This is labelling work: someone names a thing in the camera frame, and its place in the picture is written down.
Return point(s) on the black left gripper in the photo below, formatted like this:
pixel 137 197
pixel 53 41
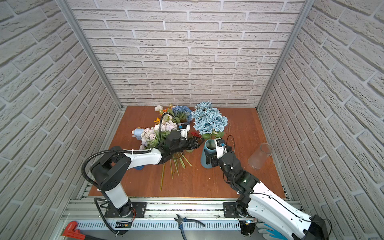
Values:
pixel 196 144

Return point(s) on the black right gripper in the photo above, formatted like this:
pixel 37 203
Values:
pixel 209 159

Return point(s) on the teal ceramic vase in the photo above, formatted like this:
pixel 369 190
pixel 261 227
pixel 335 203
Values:
pixel 214 150

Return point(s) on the pink white mixed bouquet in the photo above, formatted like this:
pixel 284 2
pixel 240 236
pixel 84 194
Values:
pixel 154 136

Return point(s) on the light blue rose bouquet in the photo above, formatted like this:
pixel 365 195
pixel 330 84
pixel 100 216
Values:
pixel 209 121

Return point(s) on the orange gerbera flower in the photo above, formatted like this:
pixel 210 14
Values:
pixel 166 118

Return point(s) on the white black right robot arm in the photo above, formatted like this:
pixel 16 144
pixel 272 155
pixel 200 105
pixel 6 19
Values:
pixel 257 201

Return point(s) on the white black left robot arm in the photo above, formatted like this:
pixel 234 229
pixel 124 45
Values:
pixel 106 169

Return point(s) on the clear glass vase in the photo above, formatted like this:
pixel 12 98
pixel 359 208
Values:
pixel 260 156

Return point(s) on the dark blue lying vase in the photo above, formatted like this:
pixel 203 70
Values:
pixel 138 167

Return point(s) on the red carnation flower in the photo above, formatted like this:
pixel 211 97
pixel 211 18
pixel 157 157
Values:
pixel 196 134

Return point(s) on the dark blue hydrangea flower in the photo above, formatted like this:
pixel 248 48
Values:
pixel 183 113

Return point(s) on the cream white flower stem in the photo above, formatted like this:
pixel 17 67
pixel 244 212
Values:
pixel 159 108

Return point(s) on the light blue small bottle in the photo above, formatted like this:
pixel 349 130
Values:
pixel 137 133

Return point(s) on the white blue work glove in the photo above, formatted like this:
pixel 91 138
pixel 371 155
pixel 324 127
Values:
pixel 269 233

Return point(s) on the red clamp tool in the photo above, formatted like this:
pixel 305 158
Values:
pixel 72 231

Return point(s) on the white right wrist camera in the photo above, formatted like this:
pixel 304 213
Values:
pixel 220 147

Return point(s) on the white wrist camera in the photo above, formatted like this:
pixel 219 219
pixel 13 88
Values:
pixel 220 147
pixel 184 130

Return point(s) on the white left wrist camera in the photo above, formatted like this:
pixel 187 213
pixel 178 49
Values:
pixel 184 130

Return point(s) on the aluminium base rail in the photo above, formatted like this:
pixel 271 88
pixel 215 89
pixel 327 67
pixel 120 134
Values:
pixel 156 214

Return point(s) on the aluminium right corner post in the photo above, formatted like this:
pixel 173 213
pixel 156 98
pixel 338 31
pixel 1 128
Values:
pixel 307 6

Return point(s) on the aluminium corner post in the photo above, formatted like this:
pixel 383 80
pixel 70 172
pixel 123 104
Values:
pixel 87 47
pixel 307 6

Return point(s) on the aluminium left corner post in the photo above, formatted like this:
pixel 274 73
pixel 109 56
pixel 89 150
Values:
pixel 87 47

